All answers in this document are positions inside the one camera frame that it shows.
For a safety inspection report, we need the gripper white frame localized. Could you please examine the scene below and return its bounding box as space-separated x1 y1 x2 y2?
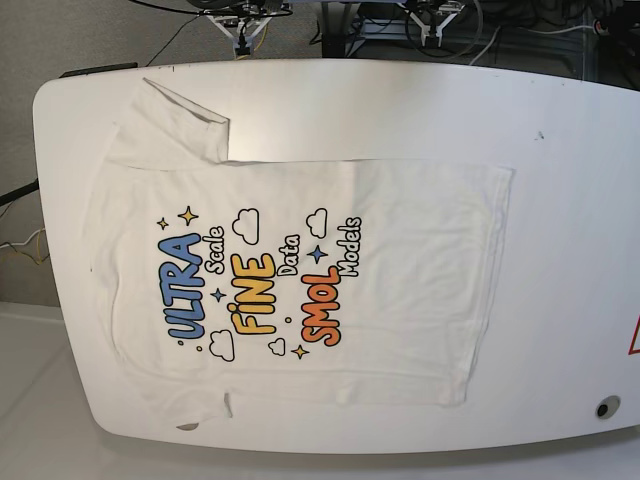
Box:
407 7 460 48
209 15 270 55

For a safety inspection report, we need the white printed T-shirt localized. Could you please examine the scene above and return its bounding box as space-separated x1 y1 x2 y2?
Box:
83 80 514 428

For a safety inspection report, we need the red triangle sticker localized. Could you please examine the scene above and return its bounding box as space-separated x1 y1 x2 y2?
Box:
628 318 640 355

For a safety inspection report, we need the black table grommet right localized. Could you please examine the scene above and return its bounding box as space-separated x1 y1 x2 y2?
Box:
595 395 621 420

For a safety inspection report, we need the black aluminium frame rack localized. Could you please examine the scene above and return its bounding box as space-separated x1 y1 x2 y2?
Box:
312 1 594 65

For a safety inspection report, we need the yellow cable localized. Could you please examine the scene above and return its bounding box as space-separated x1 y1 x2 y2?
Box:
0 227 49 266

